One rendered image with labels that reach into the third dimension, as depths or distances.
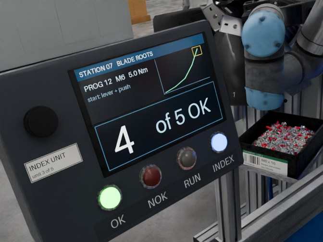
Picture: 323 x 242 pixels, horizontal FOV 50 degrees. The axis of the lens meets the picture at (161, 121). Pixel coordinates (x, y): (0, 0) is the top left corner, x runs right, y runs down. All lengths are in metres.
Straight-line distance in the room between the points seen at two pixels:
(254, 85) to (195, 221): 1.38
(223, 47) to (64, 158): 0.81
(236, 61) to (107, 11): 5.78
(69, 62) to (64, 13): 6.14
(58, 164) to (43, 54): 6.11
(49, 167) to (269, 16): 0.47
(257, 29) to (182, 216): 1.53
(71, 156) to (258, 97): 0.46
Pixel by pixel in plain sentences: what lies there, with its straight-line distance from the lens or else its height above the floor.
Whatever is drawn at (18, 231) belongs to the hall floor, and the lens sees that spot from 2.30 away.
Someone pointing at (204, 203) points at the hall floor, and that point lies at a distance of 2.11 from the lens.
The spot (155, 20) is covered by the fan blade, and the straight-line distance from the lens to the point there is 1.35.
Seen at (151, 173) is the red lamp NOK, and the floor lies 1.12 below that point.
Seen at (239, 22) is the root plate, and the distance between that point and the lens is 1.14.
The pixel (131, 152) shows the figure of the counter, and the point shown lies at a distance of 0.36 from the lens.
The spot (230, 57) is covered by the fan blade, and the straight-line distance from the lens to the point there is 1.07.
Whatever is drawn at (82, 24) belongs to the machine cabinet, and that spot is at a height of 0.51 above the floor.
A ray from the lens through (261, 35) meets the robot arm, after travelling 0.65.
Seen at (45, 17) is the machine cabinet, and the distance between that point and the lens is 6.39.
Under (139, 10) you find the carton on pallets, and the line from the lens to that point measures 9.31.
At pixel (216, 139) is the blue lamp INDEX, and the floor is 1.12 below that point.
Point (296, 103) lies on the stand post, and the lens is 1.54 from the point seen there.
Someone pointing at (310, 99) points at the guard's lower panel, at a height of 0.56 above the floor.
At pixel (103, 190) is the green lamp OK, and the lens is 0.35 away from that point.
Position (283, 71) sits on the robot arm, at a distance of 0.72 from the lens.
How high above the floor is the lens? 1.32
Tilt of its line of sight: 25 degrees down
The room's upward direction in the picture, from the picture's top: 8 degrees counter-clockwise
